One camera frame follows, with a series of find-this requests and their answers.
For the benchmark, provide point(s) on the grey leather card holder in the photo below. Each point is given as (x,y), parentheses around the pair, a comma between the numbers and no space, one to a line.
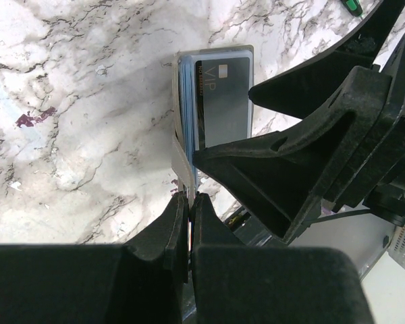
(185,140)

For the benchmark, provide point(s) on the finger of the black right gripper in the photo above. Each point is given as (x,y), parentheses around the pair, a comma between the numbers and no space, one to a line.
(279,177)

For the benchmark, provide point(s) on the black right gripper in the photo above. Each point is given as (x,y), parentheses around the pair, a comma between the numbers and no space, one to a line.
(374,176)

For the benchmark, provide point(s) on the black VIP credit card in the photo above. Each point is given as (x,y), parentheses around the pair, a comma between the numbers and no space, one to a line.
(222,105)

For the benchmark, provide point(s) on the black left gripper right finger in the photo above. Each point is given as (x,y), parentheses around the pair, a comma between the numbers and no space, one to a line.
(235,283)

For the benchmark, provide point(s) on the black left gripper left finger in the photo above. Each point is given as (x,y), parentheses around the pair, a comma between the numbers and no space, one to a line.
(140,281)

